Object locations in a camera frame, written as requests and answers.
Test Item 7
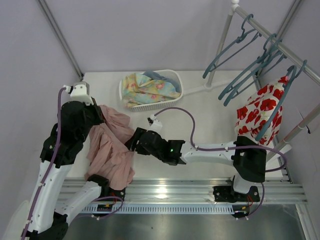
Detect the yellow floral garment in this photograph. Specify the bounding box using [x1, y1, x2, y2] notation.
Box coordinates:
[120, 73, 182, 108]

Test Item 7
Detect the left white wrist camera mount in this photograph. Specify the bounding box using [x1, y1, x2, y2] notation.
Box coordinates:
[63, 81, 94, 105]

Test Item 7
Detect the teal hanger with garment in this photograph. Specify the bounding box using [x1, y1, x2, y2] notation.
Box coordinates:
[255, 59, 308, 142]

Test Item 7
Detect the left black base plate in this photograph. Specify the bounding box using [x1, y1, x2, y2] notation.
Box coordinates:
[108, 187, 126, 200]

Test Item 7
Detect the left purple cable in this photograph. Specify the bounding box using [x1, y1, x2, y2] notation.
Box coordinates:
[21, 86, 71, 240]

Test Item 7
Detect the silver clothes rack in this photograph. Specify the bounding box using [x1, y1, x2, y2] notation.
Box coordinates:
[203, 0, 320, 156]

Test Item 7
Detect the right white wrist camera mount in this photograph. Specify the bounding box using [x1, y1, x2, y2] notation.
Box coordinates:
[147, 114, 163, 134]

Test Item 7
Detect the pink skirt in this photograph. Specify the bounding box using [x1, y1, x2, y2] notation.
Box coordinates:
[84, 105, 135, 191]

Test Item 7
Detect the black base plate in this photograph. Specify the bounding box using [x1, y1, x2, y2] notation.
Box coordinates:
[213, 185, 261, 203]
[108, 187, 126, 200]

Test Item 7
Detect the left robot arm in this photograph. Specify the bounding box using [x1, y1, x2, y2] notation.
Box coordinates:
[21, 97, 110, 240]

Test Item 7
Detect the blue garment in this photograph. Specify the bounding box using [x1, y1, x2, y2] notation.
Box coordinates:
[143, 70, 182, 93]

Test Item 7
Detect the aluminium mounting rail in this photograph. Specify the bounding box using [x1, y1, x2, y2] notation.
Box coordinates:
[56, 177, 310, 206]

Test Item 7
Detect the white slotted cable duct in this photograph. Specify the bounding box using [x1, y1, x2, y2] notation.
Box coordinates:
[80, 204, 235, 215]

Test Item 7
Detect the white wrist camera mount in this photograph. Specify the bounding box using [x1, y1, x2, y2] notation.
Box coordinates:
[147, 114, 163, 134]
[63, 81, 94, 105]

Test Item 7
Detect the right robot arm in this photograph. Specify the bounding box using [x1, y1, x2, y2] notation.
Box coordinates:
[125, 127, 267, 195]

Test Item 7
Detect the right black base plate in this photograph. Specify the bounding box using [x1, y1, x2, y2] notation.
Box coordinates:
[213, 185, 261, 203]

